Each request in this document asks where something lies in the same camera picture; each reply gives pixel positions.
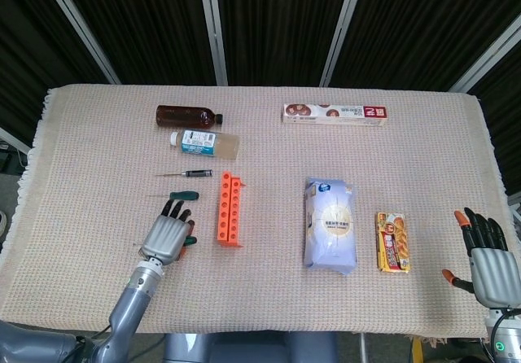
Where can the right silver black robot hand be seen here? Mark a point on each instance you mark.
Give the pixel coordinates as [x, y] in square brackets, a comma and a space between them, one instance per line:
[496, 273]

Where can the grey metal frame bar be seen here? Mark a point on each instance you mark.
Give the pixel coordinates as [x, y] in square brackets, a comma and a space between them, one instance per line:
[14, 139]

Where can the pale blue tissue pack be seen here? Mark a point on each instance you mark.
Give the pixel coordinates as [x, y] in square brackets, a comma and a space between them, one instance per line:
[330, 224]

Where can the black metal precision screwdriver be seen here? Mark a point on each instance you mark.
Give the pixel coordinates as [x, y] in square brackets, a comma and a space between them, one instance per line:
[199, 173]

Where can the clear bottle blue label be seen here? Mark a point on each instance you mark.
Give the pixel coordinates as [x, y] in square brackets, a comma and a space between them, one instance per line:
[199, 143]

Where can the grey metal frame post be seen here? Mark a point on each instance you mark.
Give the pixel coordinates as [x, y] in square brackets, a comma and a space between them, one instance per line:
[342, 33]
[81, 33]
[488, 55]
[213, 29]

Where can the brown tea bottle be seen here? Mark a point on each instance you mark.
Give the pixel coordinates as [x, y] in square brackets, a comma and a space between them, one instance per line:
[183, 116]

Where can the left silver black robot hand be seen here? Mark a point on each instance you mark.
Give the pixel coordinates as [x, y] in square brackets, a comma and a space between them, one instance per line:
[165, 237]

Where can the yellow snack box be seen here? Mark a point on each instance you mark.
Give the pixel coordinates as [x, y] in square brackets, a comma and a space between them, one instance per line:
[392, 241]

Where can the orange plastic screwdriver rack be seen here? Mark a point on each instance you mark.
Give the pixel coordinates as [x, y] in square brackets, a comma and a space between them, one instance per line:
[228, 216]

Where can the dark pleated curtain panel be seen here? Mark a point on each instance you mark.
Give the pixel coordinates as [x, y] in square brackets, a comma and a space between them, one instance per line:
[24, 33]
[427, 21]
[281, 21]
[142, 21]

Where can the long white cookie box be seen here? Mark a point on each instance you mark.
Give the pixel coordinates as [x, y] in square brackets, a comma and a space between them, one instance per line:
[334, 116]

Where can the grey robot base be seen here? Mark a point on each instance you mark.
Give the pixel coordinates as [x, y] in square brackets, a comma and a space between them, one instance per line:
[244, 348]

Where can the beige woven tablecloth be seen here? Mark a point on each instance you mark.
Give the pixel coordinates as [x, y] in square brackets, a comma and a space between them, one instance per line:
[285, 155]

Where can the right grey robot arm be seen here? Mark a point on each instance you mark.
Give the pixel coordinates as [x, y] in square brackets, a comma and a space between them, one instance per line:
[504, 338]

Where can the large green black screwdriver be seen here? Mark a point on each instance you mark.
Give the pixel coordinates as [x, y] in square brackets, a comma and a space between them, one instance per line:
[190, 240]

